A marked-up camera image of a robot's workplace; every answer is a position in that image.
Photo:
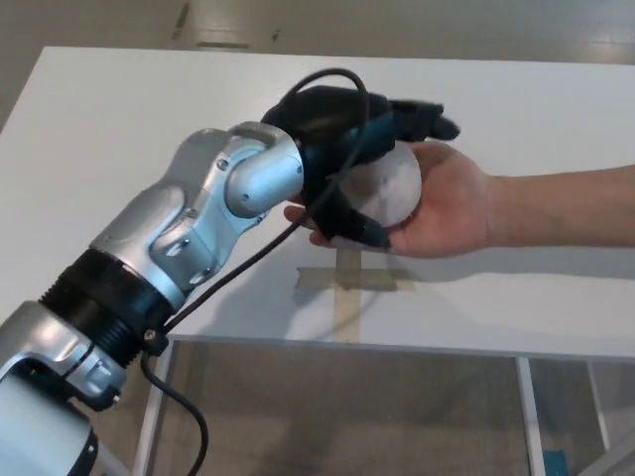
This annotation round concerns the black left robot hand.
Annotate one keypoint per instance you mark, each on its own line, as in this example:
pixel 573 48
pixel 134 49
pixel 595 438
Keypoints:
pixel 322 114

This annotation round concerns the person's bare hand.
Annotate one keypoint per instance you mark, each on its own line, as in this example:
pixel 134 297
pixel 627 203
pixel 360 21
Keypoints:
pixel 451 208

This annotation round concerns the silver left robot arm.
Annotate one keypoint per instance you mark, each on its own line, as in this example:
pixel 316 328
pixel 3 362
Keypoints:
pixel 198 208

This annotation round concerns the person's bare forearm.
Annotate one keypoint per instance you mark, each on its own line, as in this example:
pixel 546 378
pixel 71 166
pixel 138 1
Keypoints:
pixel 570 203

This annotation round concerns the short beige tape strip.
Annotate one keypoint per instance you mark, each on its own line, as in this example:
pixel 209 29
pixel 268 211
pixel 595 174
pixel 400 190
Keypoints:
pixel 317 277

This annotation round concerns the white metal table leg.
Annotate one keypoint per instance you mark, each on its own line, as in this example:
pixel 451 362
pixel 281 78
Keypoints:
pixel 155 396
pixel 599 411
pixel 529 421

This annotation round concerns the teal tape piece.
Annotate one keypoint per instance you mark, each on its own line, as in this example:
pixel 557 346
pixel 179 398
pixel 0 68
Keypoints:
pixel 554 463

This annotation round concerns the light blue metal frame bar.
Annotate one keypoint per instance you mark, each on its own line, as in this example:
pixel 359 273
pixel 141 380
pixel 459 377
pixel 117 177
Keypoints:
pixel 113 462

